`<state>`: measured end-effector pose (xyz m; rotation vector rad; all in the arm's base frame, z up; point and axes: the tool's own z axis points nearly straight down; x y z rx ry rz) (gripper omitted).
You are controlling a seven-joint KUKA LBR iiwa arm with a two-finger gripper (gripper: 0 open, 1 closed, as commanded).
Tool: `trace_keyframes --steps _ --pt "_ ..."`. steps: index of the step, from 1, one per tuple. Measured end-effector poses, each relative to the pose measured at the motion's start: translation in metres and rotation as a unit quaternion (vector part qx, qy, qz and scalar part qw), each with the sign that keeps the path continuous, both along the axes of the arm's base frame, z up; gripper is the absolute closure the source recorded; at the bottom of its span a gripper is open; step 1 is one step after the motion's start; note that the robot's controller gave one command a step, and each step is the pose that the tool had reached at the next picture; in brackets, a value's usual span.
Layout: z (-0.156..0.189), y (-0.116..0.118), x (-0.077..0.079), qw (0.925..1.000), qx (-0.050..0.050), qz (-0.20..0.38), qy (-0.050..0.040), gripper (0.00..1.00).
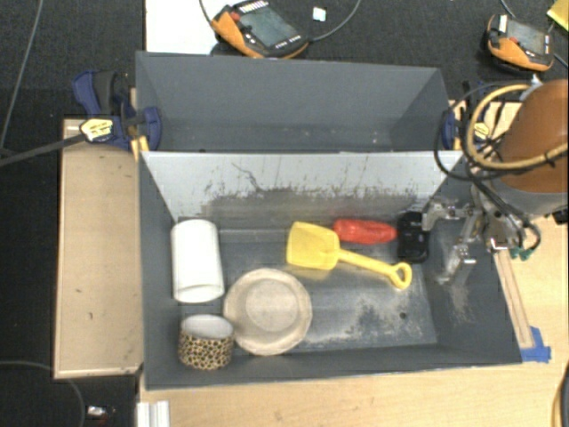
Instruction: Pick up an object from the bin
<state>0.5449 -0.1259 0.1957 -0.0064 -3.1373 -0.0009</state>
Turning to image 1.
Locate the white plastic cylinder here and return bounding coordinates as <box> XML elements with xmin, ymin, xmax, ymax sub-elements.
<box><xmin>170</xmin><ymin>218</ymin><xmax>226</xmax><ymax>304</ymax></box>

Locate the grey metal bin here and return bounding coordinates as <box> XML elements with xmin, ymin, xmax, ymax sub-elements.
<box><xmin>134</xmin><ymin>50</ymin><xmax>524</xmax><ymax>391</ymax></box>

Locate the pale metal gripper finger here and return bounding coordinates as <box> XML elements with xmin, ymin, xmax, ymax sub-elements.
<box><xmin>435</xmin><ymin>226</ymin><xmax>477</xmax><ymax>285</ymax></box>
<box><xmin>420</xmin><ymin>195</ymin><xmax>473</xmax><ymax>232</ymax></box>

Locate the beige round plate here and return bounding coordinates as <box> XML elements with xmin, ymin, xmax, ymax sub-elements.
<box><xmin>222</xmin><ymin>267</ymin><xmax>314</xmax><ymax>357</ymax></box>

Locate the black plastic box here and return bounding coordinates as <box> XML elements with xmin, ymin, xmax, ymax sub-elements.
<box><xmin>396</xmin><ymin>211</ymin><xmax>430</xmax><ymax>264</ymax></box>

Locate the red toy pepper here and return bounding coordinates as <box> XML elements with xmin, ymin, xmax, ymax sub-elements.
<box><xmin>333</xmin><ymin>218</ymin><xmax>398</xmax><ymax>246</ymax></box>

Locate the pale wood board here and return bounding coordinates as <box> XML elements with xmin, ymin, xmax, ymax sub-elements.
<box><xmin>52</xmin><ymin>117</ymin><xmax>146</xmax><ymax>380</ymax></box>

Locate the leopard print tape roll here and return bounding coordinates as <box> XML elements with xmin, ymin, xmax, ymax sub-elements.
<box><xmin>177</xmin><ymin>313</ymin><xmax>236</xmax><ymax>371</ymax></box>

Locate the yellow toy shovel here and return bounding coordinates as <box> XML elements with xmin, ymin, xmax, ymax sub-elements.
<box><xmin>285</xmin><ymin>221</ymin><xmax>413</xmax><ymax>290</ymax></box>

